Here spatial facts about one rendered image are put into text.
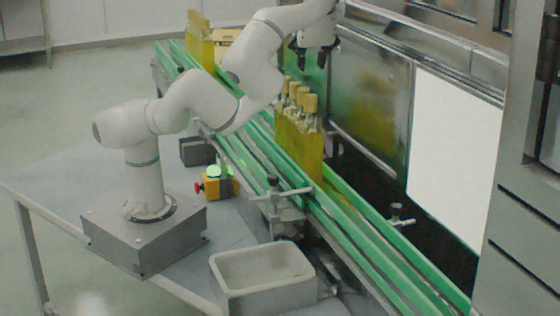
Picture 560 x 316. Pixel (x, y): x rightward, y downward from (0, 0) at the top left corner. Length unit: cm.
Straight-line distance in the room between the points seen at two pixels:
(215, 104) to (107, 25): 615
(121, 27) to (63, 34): 70
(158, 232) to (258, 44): 59
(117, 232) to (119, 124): 34
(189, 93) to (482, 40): 60
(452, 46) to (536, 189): 71
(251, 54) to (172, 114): 21
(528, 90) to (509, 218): 13
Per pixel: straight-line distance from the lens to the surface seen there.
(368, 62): 156
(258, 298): 141
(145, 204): 163
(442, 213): 135
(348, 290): 143
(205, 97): 127
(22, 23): 736
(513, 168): 60
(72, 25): 736
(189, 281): 158
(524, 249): 61
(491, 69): 116
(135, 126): 139
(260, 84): 125
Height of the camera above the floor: 166
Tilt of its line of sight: 24 degrees down
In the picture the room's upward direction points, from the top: straight up
